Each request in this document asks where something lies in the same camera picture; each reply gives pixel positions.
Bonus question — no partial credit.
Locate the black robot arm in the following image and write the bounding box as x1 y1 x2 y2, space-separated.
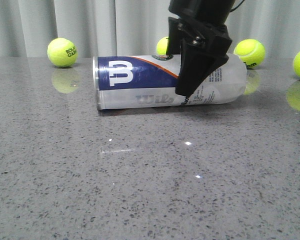
166 0 235 97

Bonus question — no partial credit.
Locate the white blue tennis ball can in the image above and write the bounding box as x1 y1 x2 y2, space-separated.
92 54 247 110

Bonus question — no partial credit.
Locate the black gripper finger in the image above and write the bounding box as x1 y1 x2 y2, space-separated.
175 39 229 97
166 17 183 55

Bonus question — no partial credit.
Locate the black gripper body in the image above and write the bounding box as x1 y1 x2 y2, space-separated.
176 14 232 58

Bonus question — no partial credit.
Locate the middle yellow tennis ball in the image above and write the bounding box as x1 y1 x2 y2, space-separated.
156 36 169 55

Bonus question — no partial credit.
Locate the left yellow tennis ball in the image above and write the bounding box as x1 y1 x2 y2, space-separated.
47 37 78 68

